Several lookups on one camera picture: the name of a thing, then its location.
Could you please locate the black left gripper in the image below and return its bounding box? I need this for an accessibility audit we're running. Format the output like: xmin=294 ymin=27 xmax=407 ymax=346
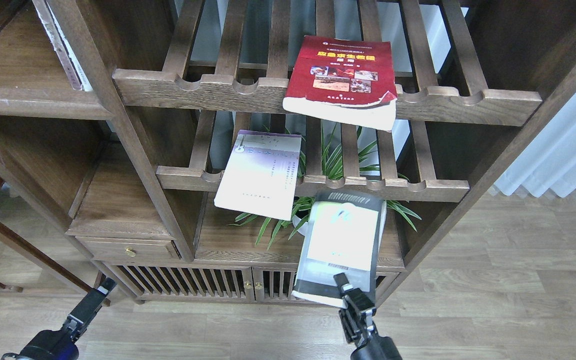
xmin=1 ymin=278 xmax=117 ymax=360

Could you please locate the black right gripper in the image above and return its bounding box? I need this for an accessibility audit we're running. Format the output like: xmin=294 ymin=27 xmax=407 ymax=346
xmin=333 ymin=273 xmax=402 ymax=360

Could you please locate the green grey cover book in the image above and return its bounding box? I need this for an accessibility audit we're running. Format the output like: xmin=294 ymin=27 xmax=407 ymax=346
xmin=291 ymin=189 xmax=387 ymax=308

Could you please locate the brass drawer knob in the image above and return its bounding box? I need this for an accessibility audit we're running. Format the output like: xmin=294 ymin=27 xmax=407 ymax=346
xmin=125 ymin=247 xmax=137 ymax=258

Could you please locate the white plant pot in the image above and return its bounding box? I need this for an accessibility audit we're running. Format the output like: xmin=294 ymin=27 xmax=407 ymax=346
xmin=292 ymin=210 xmax=310 ymax=237

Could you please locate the wooden furniture at left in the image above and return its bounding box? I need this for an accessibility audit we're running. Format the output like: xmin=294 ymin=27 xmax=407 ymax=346
xmin=0 ymin=177 xmax=105 ymax=299

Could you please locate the white purple cover book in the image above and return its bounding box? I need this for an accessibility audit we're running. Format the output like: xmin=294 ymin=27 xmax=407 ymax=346
xmin=214 ymin=130 xmax=302 ymax=220

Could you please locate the green spider plant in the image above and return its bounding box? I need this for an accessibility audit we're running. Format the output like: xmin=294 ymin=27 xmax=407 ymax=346
xmin=230 ymin=125 xmax=422 ymax=249

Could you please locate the dark wooden bookshelf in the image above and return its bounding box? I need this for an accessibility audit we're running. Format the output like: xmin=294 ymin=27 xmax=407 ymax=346
xmin=0 ymin=0 xmax=576 ymax=304

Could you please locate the upright white book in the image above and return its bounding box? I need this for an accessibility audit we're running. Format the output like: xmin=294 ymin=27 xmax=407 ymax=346
xmin=33 ymin=0 xmax=93 ymax=92

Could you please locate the red cover book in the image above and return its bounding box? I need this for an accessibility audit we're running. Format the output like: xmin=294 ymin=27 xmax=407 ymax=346
xmin=282 ymin=35 xmax=398 ymax=132

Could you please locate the white curtain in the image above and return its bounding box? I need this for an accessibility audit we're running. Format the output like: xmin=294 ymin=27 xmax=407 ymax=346
xmin=494 ymin=93 xmax=576 ymax=198

